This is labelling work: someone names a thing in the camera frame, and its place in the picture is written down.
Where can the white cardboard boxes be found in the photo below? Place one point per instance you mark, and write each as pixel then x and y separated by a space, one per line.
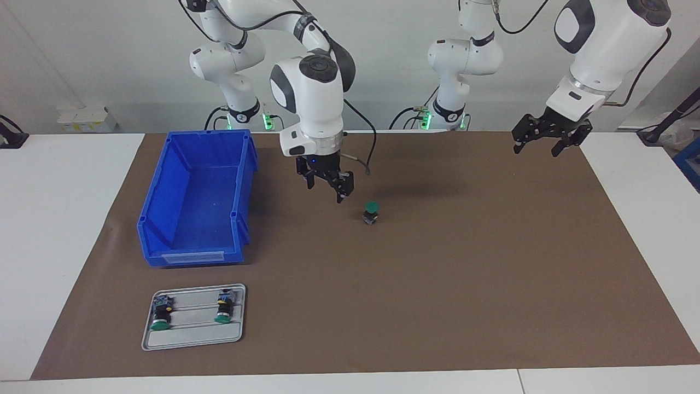
pixel 85 119

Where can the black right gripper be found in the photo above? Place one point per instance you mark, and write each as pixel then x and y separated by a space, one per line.
pixel 320 167

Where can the clear plastic bag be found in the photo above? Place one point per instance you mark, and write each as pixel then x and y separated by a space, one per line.
pixel 678 137

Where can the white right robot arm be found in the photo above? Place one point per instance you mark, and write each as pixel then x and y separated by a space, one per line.
pixel 314 98

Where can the blue plastic storage bin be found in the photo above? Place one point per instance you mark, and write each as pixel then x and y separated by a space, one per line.
pixel 202 208

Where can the green lit base connector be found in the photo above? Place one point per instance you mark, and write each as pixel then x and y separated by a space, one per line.
pixel 425 117
pixel 268 120

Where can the green push button switch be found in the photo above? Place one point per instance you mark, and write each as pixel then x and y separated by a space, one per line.
pixel 161 316
pixel 372 208
pixel 224 309

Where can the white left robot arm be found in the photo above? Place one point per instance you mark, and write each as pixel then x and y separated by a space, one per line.
pixel 601 49

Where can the black stand pole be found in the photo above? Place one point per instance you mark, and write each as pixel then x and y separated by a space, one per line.
pixel 675 112

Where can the blue crate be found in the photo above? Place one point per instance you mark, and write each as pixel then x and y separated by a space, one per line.
pixel 690 164

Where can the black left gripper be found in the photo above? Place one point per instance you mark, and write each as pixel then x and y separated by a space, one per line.
pixel 559 121

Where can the brown table mat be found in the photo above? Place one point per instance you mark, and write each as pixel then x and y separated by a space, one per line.
pixel 465 284

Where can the grey metal tray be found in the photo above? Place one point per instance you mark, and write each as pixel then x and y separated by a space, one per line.
pixel 194 336

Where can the black clamp mount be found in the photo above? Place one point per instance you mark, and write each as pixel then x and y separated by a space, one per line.
pixel 11 137

